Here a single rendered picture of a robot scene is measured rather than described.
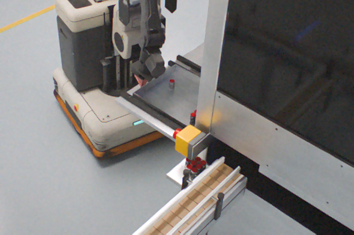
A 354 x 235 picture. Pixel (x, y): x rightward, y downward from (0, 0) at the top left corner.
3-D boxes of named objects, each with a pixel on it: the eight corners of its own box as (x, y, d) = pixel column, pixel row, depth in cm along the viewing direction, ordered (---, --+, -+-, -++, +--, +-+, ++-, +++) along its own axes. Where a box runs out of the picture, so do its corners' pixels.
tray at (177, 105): (241, 106, 201) (243, 100, 199) (201, 141, 186) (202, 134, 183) (175, 70, 217) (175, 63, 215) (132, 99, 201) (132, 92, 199)
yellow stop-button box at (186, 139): (204, 149, 172) (206, 134, 167) (191, 161, 168) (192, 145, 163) (187, 138, 175) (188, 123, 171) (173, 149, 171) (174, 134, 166)
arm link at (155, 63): (162, 30, 187) (141, 32, 184) (176, 50, 181) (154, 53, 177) (156, 54, 196) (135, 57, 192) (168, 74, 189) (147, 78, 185)
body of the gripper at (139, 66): (147, 83, 194) (150, 69, 189) (129, 68, 198) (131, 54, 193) (160, 76, 198) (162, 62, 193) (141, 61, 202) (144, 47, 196)
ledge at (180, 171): (221, 177, 176) (222, 174, 174) (197, 199, 168) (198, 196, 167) (189, 157, 182) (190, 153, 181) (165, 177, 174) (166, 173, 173)
